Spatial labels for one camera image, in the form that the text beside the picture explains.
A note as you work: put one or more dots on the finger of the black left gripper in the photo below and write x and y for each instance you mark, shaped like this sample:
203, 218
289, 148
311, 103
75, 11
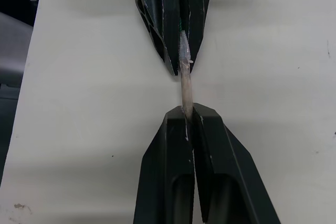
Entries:
162, 11
198, 6

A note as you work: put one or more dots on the green lace with clear tip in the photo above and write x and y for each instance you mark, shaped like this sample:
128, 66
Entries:
186, 87

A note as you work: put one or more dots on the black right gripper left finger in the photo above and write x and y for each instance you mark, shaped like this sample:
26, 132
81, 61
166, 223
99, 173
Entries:
162, 171

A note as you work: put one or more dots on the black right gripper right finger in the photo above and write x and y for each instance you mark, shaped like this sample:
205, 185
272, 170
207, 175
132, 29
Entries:
225, 171

